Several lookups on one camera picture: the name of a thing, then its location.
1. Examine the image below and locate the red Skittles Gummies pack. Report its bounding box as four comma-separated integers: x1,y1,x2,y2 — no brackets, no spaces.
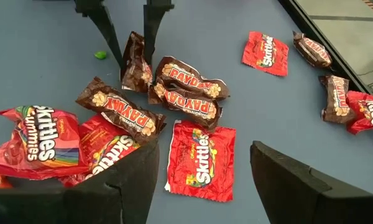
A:
0,105,90,180

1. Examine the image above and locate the brown PayDay candy bar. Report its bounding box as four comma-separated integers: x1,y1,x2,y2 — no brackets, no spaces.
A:
292,30,333,69
76,77,167,146
121,30,154,93
318,74,356,124
147,82,224,131
155,55,230,101

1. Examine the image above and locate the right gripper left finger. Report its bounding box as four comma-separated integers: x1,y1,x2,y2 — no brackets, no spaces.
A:
0,139,160,224

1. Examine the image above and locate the red Skittles candy pack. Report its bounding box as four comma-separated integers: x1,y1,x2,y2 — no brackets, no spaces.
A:
241,30,289,77
164,119,237,203
58,113,140,187
346,90,373,135

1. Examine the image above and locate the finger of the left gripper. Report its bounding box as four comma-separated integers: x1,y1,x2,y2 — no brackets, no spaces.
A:
143,0,175,65
74,0,124,70

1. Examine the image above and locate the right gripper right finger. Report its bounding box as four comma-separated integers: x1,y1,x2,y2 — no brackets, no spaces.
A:
250,140,373,224

